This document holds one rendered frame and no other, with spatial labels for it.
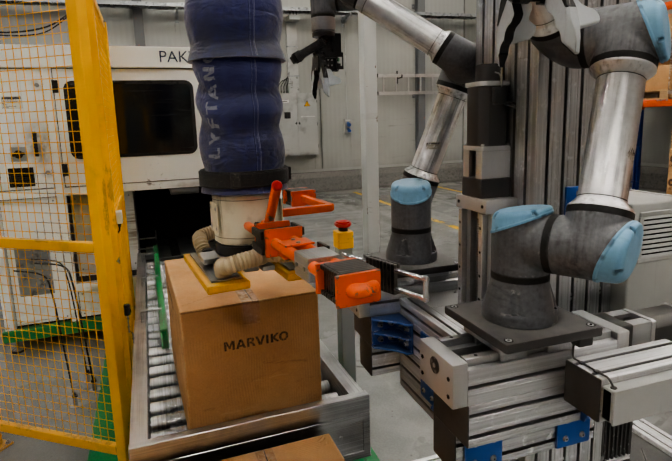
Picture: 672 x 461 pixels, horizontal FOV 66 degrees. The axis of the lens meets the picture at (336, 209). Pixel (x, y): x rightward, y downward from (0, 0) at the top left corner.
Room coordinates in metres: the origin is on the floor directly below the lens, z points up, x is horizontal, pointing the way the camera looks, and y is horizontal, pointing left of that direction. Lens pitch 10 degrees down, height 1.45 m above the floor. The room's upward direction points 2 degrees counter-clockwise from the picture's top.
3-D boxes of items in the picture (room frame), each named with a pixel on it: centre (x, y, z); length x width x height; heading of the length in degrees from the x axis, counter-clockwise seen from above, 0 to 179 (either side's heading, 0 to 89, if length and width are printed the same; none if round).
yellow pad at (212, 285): (1.28, 0.32, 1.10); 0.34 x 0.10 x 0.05; 25
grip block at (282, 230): (1.09, 0.13, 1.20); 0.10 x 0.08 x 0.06; 115
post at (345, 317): (2.09, -0.03, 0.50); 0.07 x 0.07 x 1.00; 20
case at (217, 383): (1.69, 0.36, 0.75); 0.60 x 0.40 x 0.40; 22
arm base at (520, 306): (1.02, -0.37, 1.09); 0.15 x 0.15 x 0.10
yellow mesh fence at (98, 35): (2.90, 1.25, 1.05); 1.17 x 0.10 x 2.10; 20
